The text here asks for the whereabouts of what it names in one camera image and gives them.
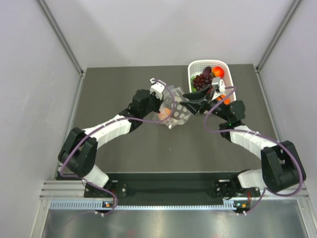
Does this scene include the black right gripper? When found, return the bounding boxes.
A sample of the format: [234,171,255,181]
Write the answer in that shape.
[180,85,230,122]

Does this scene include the fake peach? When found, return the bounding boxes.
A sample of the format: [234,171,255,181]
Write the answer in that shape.
[158,107,171,120]

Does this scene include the dark purple fake grapes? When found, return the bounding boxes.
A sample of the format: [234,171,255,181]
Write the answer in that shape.
[195,74,213,90]

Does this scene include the clear zip top bag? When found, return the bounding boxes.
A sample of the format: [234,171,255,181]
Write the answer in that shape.
[152,85,191,129]

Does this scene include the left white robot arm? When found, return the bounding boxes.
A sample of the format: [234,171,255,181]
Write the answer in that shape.
[58,89,163,197]

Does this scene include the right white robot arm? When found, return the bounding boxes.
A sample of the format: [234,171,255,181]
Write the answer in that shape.
[181,86,306,196]

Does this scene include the green fake vegetable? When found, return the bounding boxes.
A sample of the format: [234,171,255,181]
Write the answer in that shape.
[190,76,198,92]

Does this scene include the orange fake pumpkin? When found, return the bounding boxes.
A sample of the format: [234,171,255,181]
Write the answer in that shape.
[216,95,231,105]

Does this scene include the purple fake eggplant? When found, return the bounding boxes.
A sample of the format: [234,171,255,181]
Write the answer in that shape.
[203,66,211,76]

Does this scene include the white perforated plastic basket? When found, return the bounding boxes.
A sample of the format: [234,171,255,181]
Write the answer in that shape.
[188,59,236,103]

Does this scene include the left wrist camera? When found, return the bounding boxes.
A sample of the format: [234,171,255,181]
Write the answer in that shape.
[150,78,166,100]

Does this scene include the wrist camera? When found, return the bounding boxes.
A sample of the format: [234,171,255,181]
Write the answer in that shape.
[150,78,166,100]
[211,77,226,94]

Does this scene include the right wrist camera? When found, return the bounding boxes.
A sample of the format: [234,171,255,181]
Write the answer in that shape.
[211,77,226,94]

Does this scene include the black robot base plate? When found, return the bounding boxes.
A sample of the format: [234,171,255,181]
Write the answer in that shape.
[84,172,260,206]

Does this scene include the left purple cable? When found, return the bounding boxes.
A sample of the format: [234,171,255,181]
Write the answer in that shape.
[59,79,177,179]

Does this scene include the purple cable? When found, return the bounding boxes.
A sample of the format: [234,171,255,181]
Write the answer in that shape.
[203,86,307,213]
[59,79,177,179]

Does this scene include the grey slotted cable duct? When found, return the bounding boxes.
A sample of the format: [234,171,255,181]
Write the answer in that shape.
[49,199,251,211]

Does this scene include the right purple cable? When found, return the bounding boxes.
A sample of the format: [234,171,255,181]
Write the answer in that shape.
[203,86,307,213]

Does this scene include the aluminium frame post left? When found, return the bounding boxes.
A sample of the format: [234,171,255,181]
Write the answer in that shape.
[34,0,86,75]

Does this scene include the aluminium frame post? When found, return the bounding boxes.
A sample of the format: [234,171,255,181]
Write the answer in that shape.
[255,0,303,73]
[34,0,86,75]

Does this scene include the aluminium frame post right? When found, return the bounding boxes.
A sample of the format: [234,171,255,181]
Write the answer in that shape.
[255,0,303,73]

